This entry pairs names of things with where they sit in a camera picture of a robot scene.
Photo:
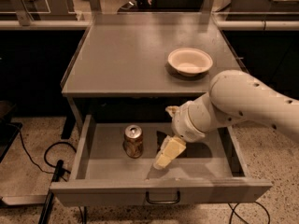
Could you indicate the black drawer handle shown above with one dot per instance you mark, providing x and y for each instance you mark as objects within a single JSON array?
[{"x": 158, "y": 199}]

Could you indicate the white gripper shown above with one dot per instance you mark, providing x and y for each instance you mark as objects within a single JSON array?
[{"x": 185, "y": 123}]

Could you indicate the dark object left edge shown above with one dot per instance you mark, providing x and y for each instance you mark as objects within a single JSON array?
[{"x": 8, "y": 129}]

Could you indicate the grey cabinet counter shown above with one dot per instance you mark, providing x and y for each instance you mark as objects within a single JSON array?
[{"x": 121, "y": 73}]

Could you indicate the white paper bowl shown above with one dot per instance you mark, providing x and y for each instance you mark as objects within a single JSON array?
[{"x": 190, "y": 62}]

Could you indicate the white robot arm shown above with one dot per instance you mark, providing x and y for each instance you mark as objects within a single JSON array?
[{"x": 233, "y": 97}]

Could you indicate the orange soda can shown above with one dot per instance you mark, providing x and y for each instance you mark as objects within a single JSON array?
[{"x": 133, "y": 141}]

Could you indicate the black power strip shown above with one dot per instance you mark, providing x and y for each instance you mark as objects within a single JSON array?
[{"x": 50, "y": 196}]

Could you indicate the grey open drawer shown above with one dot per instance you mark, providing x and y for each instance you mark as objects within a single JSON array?
[{"x": 210, "y": 171}]

